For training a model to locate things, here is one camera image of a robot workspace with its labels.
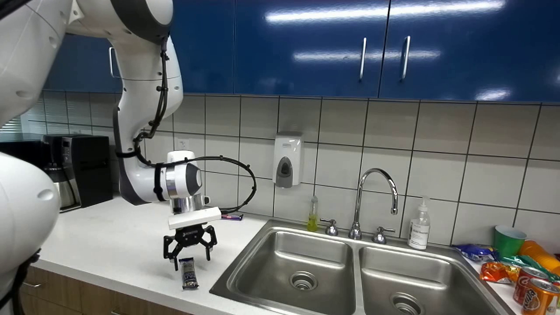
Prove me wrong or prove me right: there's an orange snack pack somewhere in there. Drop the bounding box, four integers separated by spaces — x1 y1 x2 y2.
517 238 560 278

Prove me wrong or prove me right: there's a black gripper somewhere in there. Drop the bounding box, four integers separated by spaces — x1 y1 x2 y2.
164 224 220 273

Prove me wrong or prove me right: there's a green dish soap bottle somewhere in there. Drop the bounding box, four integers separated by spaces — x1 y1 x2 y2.
307 194 323 233

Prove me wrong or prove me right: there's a stainless steel double sink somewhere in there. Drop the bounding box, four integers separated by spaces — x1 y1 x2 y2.
209 224 519 315

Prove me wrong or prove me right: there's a black countertop appliance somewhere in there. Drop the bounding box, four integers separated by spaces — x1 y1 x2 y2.
0 138 52 161

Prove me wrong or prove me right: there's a thick black base cable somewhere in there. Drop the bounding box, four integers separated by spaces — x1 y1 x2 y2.
0 250 41 315

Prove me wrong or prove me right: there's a black coffee maker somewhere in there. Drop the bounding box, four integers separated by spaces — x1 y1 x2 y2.
43 133 116 208

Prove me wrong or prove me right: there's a steel cabinet door handle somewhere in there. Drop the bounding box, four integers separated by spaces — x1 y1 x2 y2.
400 33 414 82
106 45 118 79
358 35 370 82

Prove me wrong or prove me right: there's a wooden lower cabinet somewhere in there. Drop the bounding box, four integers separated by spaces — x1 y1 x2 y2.
20 264 195 315

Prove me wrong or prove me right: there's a blue upper cabinet door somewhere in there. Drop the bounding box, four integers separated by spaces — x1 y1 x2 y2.
43 31 122 93
379 0 560 105
169 0 235 94
234 0 389 100

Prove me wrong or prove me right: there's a green cup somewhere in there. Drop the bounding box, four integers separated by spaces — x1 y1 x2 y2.
491 224 529 257

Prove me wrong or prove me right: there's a green snack wrapper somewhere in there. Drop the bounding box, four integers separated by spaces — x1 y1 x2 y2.
505 254 554 276

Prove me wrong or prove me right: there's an orange chip bag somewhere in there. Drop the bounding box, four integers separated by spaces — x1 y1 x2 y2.
479 259 522 285

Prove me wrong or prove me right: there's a blue snack bag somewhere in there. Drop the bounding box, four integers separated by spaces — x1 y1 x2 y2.
454 241 498 264

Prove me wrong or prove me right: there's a clear hand soap pump bottle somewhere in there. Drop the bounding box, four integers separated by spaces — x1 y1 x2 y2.
407 198 433 252

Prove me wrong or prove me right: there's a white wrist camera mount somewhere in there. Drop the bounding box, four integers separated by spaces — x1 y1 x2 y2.
169 206 225 231

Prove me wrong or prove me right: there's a steel coffee carafe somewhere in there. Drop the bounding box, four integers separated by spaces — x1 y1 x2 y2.
50 164 83 212

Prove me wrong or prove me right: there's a chrome gooseneck faucet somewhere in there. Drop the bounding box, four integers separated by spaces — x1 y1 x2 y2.
349 166 402 241

